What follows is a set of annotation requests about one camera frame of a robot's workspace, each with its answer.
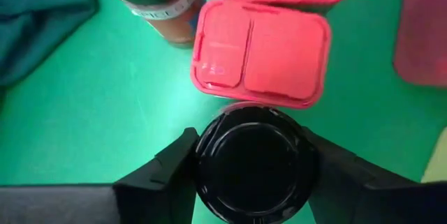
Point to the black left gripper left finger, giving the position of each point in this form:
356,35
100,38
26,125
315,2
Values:
160,189

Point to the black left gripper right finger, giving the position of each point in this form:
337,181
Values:
359,196

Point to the pale yellow object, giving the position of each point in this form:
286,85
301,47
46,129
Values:
440,164

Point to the dark red flat container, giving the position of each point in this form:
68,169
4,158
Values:
426,32

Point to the teal cloth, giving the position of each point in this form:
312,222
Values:
35,14

